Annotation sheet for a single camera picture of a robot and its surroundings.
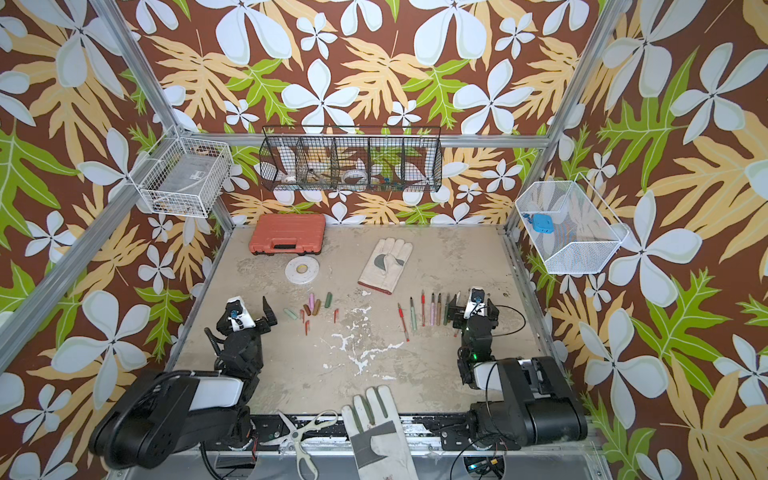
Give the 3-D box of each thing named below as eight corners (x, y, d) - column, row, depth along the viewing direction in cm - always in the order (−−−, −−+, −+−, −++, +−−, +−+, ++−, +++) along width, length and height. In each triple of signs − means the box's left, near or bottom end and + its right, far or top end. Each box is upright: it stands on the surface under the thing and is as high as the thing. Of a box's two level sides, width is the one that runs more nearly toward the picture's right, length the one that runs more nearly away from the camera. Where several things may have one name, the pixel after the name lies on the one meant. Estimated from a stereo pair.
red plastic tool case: (251, 258, 113) (245, 248, 108) (263, 223, 125) (259, 213, 120) (319, 258, 113) (317, 249, 109) (325, 223, 125) (323, 214, 121)
